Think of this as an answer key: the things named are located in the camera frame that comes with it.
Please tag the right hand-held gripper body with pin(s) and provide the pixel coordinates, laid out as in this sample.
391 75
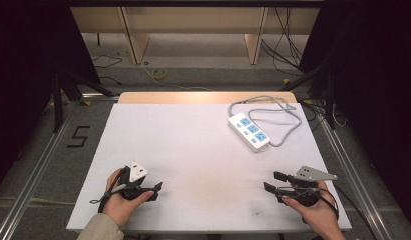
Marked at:
313 174

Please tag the white power strip blue sockets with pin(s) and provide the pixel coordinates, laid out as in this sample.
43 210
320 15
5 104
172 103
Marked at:
249 132

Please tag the white table mat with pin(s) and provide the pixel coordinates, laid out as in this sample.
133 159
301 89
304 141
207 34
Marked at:
199 166

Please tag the person's right hand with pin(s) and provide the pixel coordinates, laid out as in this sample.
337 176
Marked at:
321 216

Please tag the person's left hand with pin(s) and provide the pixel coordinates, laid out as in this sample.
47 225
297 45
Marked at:
119 207

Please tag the metal floor rail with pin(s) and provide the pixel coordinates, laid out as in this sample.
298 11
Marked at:
29 186
356 186

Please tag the black metal stand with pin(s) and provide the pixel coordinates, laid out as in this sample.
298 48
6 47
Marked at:
321 90
68 93

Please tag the dark curtain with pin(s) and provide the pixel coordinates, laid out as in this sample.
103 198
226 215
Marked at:
376 83
23 83

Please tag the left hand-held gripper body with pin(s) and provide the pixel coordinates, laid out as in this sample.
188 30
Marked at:
137 173

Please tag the yellow tape roll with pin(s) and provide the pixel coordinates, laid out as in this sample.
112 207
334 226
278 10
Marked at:
158 73

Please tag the light wooden bench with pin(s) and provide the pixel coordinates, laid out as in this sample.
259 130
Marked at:
193 20

